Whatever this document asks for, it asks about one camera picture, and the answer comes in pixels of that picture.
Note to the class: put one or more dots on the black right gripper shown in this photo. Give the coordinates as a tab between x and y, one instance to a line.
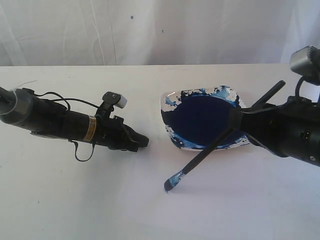
285	130

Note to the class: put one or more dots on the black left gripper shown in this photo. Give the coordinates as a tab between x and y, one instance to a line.
116	135

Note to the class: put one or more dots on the black paintbrush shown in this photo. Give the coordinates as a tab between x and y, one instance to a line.
171	182

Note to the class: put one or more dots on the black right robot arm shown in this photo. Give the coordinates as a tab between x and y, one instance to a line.
315	160

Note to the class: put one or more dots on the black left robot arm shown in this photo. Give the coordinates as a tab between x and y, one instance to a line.
49	119

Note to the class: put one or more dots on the square white plate blue paint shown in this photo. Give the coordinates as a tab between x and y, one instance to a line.
195	117

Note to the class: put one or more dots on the white backdrop sheet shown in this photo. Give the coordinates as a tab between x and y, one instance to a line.
155	32

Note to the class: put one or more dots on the left wrist camera white front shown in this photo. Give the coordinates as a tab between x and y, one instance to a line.
110	100

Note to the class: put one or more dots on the right wrist camera grey front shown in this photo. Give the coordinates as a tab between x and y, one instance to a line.
306	63

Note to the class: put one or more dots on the white cable tie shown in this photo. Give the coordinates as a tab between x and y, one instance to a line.
22	84

